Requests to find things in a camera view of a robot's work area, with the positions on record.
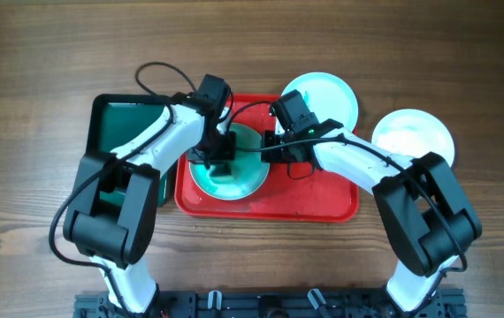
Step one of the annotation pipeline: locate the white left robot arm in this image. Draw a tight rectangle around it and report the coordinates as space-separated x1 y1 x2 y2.
50 87 235 317

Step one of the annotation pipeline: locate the red plastic tray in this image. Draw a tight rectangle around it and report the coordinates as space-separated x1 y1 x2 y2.
174 92 361 223

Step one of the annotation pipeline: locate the black aluminium base frame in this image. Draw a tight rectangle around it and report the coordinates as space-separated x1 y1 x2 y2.
73 288 468 318

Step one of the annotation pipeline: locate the green scrubbing sponge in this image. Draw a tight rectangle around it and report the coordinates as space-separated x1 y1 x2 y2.
209 162 233 178

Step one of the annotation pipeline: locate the white plate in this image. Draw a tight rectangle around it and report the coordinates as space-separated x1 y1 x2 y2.
188 122 271 201
371 109 455 166
282 72 359 132

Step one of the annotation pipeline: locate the black tray with green water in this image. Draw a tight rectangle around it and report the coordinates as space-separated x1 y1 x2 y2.
86 93 178 208

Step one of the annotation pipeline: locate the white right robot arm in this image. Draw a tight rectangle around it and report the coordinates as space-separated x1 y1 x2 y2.
260 119 482 314

